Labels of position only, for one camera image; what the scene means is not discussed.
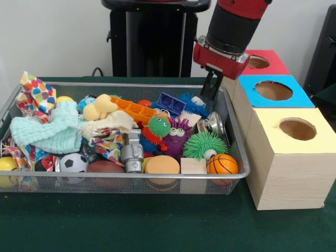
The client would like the orange foam disc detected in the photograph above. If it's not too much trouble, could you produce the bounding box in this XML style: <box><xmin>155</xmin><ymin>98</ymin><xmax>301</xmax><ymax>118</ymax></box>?
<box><xmin>145</xmin><ymin>154</ymin><xmax>181</xmax><ymax>174</ymax></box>

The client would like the wooden box with three holes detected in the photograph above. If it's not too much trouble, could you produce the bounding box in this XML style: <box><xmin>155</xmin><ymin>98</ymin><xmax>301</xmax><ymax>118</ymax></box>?
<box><xmin>219</xmin><ymin>49</ymin><xmax>336</xmax><ymax>211</ymax></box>

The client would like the orange toy basketball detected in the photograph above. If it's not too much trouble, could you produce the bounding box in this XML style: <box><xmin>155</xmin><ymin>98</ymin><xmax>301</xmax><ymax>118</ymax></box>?
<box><xmin>206</xmin><ymin>154</ymin><xmax>239</xmax><ymax>175</ymax></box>

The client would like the black cable behind table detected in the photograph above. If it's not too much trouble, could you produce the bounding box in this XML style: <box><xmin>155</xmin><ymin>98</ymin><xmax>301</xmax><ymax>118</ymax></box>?
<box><xmin>91</xmin><ymin>67</ymin><xmax>108</xmax><ymax>78</ymax></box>

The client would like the mint green knitted cloth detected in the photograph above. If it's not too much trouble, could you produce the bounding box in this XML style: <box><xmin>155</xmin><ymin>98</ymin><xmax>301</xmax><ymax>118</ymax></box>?
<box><xmin>9</xmin><ymin>101</ymin><xmax>85</xmax><ymax>154</ymax></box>

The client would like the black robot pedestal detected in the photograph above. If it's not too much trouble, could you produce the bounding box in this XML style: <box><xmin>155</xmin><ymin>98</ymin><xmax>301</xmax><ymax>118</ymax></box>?
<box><xmin>101</xmin><ymin>0</ymin><xmax>212</xmax><ymax>78</ymax></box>

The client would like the black and white soccer ball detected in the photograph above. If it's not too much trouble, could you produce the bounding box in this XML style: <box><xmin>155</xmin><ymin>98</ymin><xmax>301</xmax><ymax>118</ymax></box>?
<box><xmin>59</xmin><ymin>153</ymin><xmax>89</xmax><ymax>173</ymax></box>

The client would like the silver toy robot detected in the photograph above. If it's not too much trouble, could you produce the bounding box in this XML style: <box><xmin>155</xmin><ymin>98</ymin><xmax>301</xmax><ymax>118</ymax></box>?
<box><xmin>120</xmin><ymin>128</ymin><xmax>145</xmax><ymax>174</ymax></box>

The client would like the green spiky ball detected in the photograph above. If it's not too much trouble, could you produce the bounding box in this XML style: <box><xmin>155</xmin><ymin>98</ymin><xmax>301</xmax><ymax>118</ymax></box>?
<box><xmin>183</xmin><ymin>131</ymin><xmax>228</xmax><ymax>161</ymax></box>

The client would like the plain wooden cube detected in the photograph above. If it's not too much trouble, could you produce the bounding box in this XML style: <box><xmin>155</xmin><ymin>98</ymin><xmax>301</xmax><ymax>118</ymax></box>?
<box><xmin>180</xmin><ymin>157</ymin><xmax>208</xmax><ymax>174</ymax></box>

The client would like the silver wire mesh bin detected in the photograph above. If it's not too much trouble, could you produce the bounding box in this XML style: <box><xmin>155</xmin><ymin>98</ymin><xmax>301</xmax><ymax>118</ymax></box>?
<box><xmin>0</xmin><ymin>81</ymin><xmax>251</xmax><ymax>195</ymax></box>

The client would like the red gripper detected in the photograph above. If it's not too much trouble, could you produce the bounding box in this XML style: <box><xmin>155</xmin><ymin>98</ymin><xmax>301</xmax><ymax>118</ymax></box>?
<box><xmin>193</xmin><ymin>41</ymin><xmax>250</xmax><ymax>102</ymax></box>

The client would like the yellow plush toy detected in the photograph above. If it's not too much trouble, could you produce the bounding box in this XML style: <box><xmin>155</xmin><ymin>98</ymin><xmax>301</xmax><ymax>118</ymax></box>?
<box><xmin>83</xmin><ymin>93</ymin><xmax>119</xmax><ymax>121</ymax></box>

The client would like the dark green tablecloth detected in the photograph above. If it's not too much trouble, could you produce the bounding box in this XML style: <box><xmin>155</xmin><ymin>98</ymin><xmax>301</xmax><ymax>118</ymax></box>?
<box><xmin>0</xmin><ymin>76</ymin><xmax>336</xmax><ymax>252</ymax></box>

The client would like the neighbouring green table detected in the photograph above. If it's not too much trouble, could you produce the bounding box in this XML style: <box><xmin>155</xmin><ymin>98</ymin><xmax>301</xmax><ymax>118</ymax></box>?
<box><xmin>312</xmin><ymin>83</ymin><xmax>336</xmax><ymax>109</ymax></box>

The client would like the orange plastic building block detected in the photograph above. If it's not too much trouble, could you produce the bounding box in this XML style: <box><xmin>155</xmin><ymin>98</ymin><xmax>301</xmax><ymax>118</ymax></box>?
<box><xmin>110</xmin><ymin>96</ymin><xmax>158</xmax><ymax>124</ymax></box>

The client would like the brown toy football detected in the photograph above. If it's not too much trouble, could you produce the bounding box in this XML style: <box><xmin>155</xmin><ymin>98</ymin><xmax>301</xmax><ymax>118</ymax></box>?
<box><xmin>87</xmin><ymin>160</ymin><xmax>126</xmax><ymax>174</ymax></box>

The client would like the black flat panel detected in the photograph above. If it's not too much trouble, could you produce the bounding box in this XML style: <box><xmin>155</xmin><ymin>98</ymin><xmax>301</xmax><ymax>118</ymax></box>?
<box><xmin>304</xmin><ymin>4</ymin><xmax>336</xmax><ymax>97</ymax></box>

